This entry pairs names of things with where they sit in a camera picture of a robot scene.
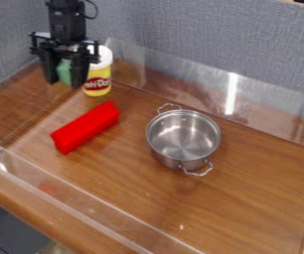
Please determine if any red foam block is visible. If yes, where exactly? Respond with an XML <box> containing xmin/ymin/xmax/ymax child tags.
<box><xmin>51</xmin><ymin>101</ymin><xmax>121</xmax><ymax>154</ymax></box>

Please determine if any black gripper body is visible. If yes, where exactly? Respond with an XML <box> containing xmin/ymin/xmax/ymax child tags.
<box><xmin>30</xmin><ymin>32</ymin><xmax>101</xmax><ymax>64</ymax></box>

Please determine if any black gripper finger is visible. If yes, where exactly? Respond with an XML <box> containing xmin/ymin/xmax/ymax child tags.
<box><xmin>40</xmin><ymin>49</ymin><xmax>60</xmax><ymax>84</ymax></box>
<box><xmin>71</xmin><ymin>53</ymin><xmax>90</xmax><ymax>88</ymax></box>

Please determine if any green foam block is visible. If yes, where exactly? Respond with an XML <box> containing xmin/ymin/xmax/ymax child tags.
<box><xmin>58</xmin><ymin>59</ymin><xmax>72</xmax><ymax>84</ymax></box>

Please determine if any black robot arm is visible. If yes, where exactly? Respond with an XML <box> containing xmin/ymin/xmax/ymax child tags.
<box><xmin>30</xmin><ymin>0</ymin><xmax>101</xmax><ymax>88</ymax></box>

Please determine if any yellow play-doh can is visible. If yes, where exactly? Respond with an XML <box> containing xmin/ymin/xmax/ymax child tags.
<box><xmin>82</xmin><ymin>46</ymin><xmax>113</xmax><ymax>96</ymax></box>

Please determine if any stainless steel pot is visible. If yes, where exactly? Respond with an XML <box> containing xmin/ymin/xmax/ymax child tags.
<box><xmin>146</xmin><ymin>103</ymin><xmax>222</xmax><ymax>177</ymax></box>

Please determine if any clear acrylic barrier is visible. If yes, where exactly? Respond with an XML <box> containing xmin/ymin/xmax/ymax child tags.
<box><xmin>0</xmin><ymin>40</ymin><xmax>304</xmax><ymax>254</ymax></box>

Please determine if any black cable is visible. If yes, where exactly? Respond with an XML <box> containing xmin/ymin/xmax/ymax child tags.
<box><xmin>79</xmin><ymin>0</ymin><xmax>99</xmax><ymax>20</ymax></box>

